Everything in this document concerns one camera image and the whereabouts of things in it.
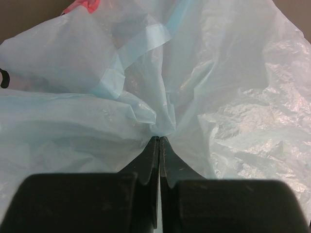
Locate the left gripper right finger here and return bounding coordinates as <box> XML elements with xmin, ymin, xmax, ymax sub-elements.
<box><xmin>159</xmin><ymin>137</ymin><xmax>311</xmax><ymax>233</ymax></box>

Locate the light blue plastic bag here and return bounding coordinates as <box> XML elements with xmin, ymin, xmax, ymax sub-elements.
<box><xmin>0</xmin><ymin>0</ymin><xmax>311</xmax><ymax>227</ymax></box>

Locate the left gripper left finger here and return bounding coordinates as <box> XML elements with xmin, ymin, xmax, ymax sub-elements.
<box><xmin>0</xmin><ymin>136</ymin><xmax>159</xmax><ymax>233</ymax></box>

